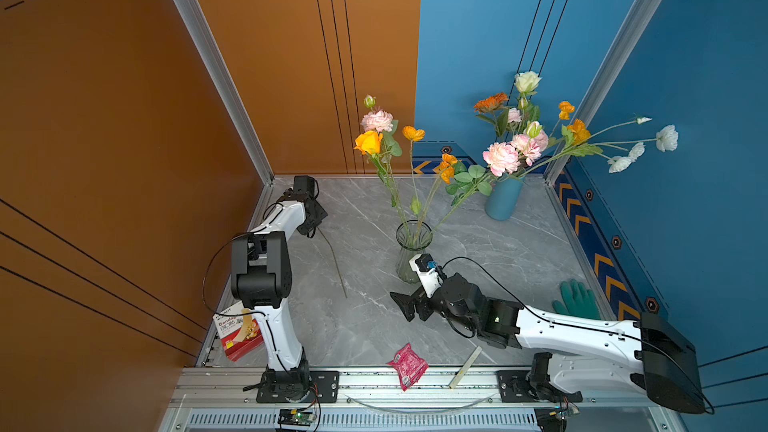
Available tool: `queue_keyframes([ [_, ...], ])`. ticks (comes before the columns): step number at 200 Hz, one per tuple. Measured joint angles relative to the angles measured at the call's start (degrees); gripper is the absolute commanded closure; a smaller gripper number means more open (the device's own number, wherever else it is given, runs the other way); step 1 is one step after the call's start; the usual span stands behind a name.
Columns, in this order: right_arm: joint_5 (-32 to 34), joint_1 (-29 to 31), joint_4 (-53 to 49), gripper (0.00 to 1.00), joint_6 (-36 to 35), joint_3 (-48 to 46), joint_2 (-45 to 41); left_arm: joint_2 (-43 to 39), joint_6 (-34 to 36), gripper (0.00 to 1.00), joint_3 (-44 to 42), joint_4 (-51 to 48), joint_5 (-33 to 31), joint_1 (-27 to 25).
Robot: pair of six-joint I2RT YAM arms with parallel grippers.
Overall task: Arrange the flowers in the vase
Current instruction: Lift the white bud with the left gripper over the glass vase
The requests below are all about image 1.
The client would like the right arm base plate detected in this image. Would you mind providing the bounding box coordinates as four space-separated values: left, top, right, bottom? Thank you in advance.
496 369 583 404

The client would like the pink ranunculus stem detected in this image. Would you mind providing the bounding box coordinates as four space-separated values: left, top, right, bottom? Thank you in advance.
507 107 523 129

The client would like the right circuit board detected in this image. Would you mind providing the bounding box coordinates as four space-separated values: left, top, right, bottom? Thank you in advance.
534 405 580 432

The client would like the aluminium corner post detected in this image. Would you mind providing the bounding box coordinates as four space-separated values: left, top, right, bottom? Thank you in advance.
543 0 692 187
148 0 276 186

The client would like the aluminium front rail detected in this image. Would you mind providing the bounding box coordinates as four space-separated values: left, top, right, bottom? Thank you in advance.
157 365 689 432

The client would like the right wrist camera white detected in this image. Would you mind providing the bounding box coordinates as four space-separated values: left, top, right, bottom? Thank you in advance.
409 253 447 299

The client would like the teal ceramic vase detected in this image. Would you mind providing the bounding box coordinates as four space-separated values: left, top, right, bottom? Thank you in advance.
485 178 524 221

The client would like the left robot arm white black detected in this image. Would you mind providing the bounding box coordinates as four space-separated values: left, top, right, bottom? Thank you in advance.
230 175 327 402

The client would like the cream white rose stem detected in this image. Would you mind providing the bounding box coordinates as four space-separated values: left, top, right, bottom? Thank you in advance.
514 71 541 130

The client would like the white pink peony stem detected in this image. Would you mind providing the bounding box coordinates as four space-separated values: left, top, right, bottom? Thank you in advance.
521 116 680 176

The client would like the red white bandage box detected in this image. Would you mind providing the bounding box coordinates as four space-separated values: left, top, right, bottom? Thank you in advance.
213 301 264 362

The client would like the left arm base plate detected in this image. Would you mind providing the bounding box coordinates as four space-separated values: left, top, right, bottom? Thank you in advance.
256 369 340 405

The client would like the green rubber glove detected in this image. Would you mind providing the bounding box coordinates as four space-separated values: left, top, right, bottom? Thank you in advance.
552 280 601 320

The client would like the yellow orange poppy stem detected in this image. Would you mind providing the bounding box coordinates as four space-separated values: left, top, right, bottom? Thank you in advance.
535 101 603 165

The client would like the orange gerbera daisy stem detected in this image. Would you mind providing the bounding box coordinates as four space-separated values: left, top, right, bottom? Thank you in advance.
474 93 510 141

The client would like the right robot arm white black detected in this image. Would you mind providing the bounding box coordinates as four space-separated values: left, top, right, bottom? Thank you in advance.
390 274 708 414

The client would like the yellow rose pink spray stem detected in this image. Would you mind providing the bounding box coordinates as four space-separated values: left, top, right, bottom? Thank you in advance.
354 95 409 232

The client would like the white pink bud stem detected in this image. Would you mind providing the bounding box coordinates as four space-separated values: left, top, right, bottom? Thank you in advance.
317 227 349 299

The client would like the right aluminium corner post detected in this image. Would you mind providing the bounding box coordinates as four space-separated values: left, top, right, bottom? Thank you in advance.
543 0 692 187

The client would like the clear glass vase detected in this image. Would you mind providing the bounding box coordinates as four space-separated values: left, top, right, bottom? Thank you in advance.
396 220 433 284

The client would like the pink snack packet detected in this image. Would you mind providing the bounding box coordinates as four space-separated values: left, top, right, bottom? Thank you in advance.
388 343 429 391

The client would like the left green circuit board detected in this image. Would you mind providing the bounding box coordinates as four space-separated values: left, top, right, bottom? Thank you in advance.
276 409 318 431

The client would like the pale wooden stick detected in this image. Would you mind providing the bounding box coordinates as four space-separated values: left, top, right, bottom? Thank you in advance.
449 346 483 389

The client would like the left aluminium corner post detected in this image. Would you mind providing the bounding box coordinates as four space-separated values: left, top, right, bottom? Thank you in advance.
148 0 276 186

